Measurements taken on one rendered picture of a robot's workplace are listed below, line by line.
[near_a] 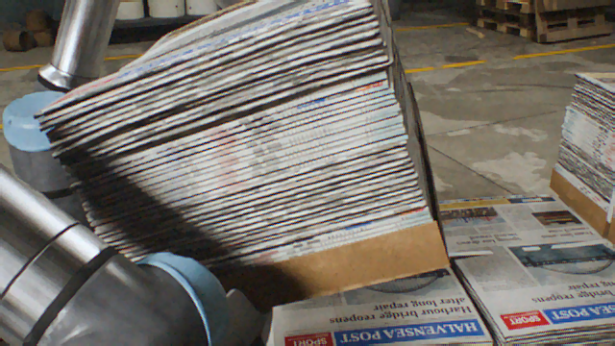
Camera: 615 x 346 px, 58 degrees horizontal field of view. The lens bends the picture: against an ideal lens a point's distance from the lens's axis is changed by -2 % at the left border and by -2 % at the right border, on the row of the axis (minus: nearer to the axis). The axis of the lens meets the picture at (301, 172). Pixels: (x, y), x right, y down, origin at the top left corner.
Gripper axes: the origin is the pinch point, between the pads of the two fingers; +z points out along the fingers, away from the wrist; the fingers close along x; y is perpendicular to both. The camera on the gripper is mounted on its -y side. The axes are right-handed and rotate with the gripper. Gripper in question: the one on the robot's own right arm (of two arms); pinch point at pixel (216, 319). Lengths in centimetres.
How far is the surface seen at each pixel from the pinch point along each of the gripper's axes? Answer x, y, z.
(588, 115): -49, -15, 57
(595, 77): -52, -10, 60
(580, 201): -44, -29, 52
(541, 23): -154, -141, 621
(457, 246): -21, -24, 40
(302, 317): 0.0, -15.8, 19.0
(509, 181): -48, -123, 244
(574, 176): -44, -26, 57
